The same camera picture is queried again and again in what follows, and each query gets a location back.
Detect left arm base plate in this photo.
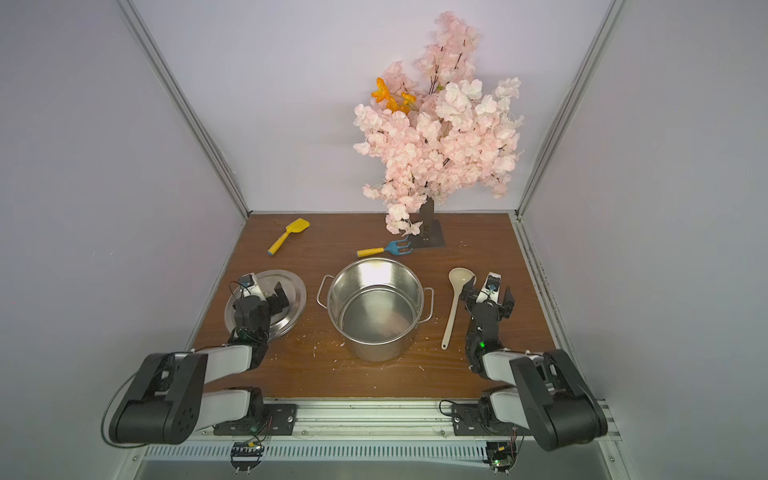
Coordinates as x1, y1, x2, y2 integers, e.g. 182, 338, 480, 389
213, 403, 298, 437

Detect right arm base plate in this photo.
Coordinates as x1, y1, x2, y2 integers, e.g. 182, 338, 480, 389
449, 403, 504, 437

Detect artificial cherry blossom tree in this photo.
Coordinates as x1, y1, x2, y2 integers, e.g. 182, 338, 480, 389
353, 12, 524, 236

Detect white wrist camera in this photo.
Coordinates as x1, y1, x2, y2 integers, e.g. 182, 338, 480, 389
477, 272, 501, 303
237, 273, 266, 300

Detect aluminium corner frame post right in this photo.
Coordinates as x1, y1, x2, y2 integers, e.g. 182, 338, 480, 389
515, 0, 626, 219

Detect aluminium corner frame post left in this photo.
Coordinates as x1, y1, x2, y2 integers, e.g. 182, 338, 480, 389
116, 0, 250, 219

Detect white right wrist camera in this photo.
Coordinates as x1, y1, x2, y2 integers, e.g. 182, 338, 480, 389
477, 272, 501, 303

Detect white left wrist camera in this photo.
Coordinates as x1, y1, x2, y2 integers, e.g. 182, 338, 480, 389
237, 273, 266, 300

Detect circuit board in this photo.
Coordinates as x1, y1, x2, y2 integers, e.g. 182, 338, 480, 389
485, 441, 519, 475
229, 440, 265, 475

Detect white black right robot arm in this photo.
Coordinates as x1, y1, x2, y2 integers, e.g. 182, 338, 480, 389
459, 282, 608, 451

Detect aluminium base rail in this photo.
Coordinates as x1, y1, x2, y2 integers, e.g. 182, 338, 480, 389
116, 398, 631, 480

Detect yellow blue toy rake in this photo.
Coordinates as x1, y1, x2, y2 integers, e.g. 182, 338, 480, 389
356, 240, 413, 259

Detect cream plastic ladle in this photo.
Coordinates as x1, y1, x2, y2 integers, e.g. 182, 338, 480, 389
441, 267, 475, 350

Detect right circuit board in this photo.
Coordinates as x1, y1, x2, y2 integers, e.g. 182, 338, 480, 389
485, 441, 519, 475

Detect stainless steel pot lid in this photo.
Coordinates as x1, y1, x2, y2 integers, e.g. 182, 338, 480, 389
224, 269, 307, 341

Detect left circuit board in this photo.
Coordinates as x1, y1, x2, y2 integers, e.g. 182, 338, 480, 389
229, 440, 265, 475

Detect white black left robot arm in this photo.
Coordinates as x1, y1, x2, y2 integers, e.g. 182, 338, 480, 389
100, 282, 290, 449

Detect aluminium corner frame post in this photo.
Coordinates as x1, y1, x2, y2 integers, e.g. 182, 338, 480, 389
515, 0, 626, 219
116, 0, 250, 219

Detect yellow toy shovel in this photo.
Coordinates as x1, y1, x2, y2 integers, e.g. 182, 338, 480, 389
268, 218, 310, 256

